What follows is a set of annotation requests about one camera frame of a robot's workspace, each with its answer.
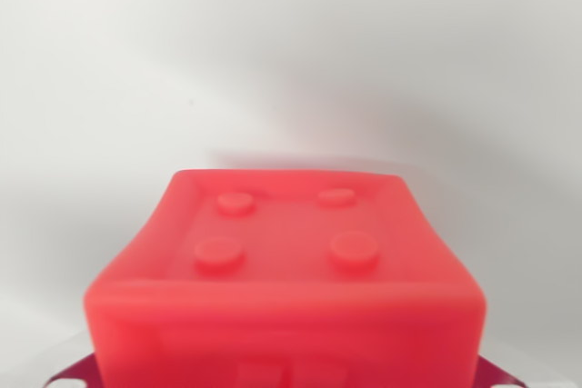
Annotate gripper right finger with black rubber pad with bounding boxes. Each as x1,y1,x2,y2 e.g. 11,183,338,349
472,333,536,388

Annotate gripper left finger with black rubber pad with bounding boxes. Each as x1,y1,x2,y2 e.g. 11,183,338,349
47,335,102,388

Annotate red soft cube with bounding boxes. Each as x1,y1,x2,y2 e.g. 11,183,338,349
83,168,487,388

